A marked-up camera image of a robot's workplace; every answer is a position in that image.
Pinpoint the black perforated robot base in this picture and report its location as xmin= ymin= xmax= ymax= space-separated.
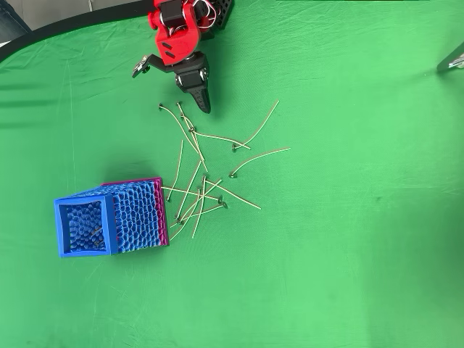
xmin=201 ymin=0 xmax=235 ymax=40

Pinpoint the blue and magenta lattice basket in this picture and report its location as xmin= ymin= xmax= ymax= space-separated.
xmin=53 ymin=176 xmax=170 ymax=259

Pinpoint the green cloth with black rim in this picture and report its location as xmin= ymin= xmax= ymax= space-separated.
xmin=0 ymin=0 xmax=464 ymax=348

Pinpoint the metal stand pole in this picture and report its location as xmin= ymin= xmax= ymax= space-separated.
xmin=436 ymin=41 xmax=464 ymax=73

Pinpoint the small camera on black bracket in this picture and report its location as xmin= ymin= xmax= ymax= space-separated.
xmin=130 ymin=53 xmax=166 ymax=79

